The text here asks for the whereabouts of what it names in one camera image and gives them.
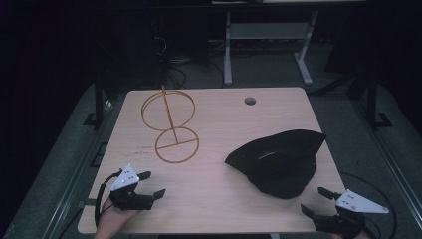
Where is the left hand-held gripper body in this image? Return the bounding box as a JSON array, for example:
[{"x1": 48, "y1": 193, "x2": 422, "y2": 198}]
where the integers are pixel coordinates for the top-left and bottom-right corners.
[{"x1": 108, "y1": 163, "x2": 156, "y2": 211}]

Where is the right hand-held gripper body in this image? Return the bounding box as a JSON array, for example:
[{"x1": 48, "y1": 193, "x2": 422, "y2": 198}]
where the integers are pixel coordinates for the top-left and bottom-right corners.
[{"x1": 313, "y1": 188, "x2": 390, "y2": 239}]

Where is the black hat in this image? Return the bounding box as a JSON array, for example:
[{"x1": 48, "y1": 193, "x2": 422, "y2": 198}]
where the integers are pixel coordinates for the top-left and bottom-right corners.
[{"x1": 224, "y1": 128, "x2": 328, "y2": 200}]

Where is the gold wire hat stand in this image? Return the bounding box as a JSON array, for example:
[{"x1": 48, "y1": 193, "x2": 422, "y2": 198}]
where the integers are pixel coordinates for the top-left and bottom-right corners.
[{"x1": 140, "y1": 84, "x2": 201, "y2": 164}]

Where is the person's right hand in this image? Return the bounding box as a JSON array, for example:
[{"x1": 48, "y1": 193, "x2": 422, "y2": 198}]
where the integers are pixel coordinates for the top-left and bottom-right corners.
[{"x1": 331, "y1": 231, "x2": 373, "y2": 239}]

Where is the person's left hand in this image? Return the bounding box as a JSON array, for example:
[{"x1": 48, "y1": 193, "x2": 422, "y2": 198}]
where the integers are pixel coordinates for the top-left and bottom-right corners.
[{"x1": 93, "y1": 197, "x2": 141, "y2": 239}]

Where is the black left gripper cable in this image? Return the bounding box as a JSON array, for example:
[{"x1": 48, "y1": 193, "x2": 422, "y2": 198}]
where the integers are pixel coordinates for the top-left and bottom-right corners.
[{"x1": 94, "y1": 169, "x2": 124, "y2": 231}]

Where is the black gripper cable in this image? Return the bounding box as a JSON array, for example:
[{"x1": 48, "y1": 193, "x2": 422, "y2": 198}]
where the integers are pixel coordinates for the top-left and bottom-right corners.
[
  {"x1": 94, "y1": 169, "x2": 124, "y2": 231},
  {"x1": 337, "y1": 170, "x2": 398, "y2": 239}
]

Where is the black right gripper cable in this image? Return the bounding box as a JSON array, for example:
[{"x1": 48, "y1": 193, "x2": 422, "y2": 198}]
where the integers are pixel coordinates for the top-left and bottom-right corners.
[{"x1": 337, "y1": 170, "x2": 398, "y2": 239}]

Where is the black metal stand post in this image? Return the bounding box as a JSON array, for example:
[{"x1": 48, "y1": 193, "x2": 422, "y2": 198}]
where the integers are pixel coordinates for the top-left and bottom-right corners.
[
  {"x1": 83, "y1": 74, "x2": 112, "y2": 127},
  {"x1": 364, "y1": 71, "x2": 394, "y2": 131}
]

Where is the tangle of floor cables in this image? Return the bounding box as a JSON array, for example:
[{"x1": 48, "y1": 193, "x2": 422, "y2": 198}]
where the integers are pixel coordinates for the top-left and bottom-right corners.
[{"x1": 152, "y1": 34, "x2": 227, "y2": 90}]

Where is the white metal desk frame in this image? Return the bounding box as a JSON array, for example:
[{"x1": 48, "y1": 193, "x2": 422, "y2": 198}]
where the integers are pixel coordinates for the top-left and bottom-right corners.
[{"x1": 223, "y1": 9, "x2": 320, "y2": 88}]

